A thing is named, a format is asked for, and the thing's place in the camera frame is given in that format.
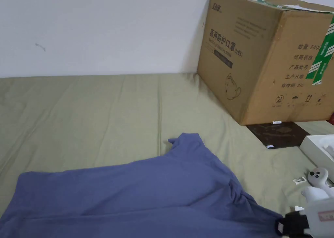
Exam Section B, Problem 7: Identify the open white box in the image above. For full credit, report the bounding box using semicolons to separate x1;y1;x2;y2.
299;135;334;184

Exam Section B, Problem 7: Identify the dark flat board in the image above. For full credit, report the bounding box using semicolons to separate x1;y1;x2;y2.
246;121;310;150

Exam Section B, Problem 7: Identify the large brown cardboard carton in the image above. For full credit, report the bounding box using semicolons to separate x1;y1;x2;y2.
196;0;334;126

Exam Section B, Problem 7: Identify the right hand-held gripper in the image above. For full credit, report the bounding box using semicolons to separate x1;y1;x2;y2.
275;187;334;238

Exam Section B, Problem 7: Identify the bed with pale green sheet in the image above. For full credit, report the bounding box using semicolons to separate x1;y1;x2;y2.
0;72;334;238

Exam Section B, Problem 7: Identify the blue shirt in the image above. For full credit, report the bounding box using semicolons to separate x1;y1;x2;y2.
0;133;285;238

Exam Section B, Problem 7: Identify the white hand controller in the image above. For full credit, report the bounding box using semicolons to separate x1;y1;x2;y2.
307;167;334;190

